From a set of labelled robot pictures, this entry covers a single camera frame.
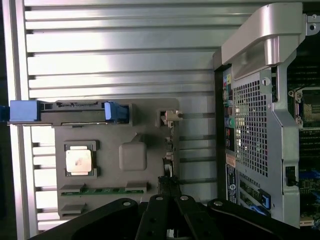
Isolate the green RAM stick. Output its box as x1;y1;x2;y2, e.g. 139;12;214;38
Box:
60;187;149;197

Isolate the grey plastic parts rack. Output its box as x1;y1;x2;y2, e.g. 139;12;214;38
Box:
51;98;181;224

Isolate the silver square CPU chip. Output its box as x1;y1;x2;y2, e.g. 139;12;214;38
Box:
64;148;93;174

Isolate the open silver PC case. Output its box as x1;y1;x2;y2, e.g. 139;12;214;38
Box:
212;0;320;230

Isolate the hard disk with blue rails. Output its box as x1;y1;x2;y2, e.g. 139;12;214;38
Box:
0;99;131;127

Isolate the green Dell motherboard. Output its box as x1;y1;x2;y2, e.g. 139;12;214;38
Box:
274;49;320;229

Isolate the black RAM slot bank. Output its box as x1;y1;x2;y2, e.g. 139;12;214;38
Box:
298;129;320;164
286;62;320;88

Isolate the metal CPU socket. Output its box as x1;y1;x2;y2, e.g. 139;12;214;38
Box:
287;87;320;130

